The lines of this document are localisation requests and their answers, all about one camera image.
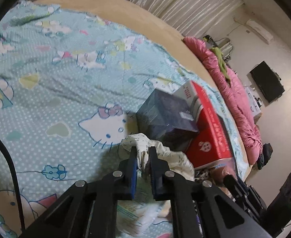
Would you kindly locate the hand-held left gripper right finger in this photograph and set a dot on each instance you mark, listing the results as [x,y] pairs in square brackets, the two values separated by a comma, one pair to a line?
[152,178]

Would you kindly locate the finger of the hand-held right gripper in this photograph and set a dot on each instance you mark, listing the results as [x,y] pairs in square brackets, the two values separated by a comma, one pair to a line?
[231,183]

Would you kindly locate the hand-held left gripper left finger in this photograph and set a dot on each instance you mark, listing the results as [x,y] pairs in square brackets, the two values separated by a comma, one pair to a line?
[134,178]

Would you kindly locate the leopard print scrunchie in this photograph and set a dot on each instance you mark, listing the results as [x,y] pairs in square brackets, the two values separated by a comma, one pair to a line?
[205,173]

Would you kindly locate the white floral cloth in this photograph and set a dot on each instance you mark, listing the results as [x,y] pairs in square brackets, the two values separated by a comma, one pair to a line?
[175,158]

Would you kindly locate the dark storage box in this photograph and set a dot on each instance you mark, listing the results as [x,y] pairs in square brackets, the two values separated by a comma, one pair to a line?
[167,114]

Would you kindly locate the white printed plastic pack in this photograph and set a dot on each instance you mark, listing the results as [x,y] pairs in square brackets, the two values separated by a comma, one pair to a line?
[135,213]

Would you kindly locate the dark clothes heap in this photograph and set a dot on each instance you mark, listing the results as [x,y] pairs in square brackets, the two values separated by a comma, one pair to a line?
[265,153]

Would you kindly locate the red and white box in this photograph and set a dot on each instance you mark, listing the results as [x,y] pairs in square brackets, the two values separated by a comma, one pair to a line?
[207,129]

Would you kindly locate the white drawer cabinet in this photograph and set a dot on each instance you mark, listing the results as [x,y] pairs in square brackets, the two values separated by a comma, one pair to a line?
[253,104]

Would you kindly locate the pink quilt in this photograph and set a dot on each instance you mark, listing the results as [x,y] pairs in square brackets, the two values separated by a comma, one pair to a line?
[234,99]

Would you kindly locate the green cloth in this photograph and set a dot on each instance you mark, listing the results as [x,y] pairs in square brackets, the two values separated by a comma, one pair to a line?
[221,62]

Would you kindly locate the printed cartoon cat blanket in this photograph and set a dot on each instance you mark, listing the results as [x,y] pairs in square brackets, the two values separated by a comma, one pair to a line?
[48,91]

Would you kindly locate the white air conditioner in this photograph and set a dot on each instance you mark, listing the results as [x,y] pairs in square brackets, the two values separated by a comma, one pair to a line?
[259,31]

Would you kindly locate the beige round bed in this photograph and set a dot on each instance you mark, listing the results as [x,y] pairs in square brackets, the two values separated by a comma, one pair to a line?
[135,17]

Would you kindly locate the cream curtain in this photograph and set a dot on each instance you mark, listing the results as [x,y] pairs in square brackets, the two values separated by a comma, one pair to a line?
[185,2]

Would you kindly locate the black wall television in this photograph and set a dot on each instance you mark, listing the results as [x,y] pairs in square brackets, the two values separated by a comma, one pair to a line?
[267,81]

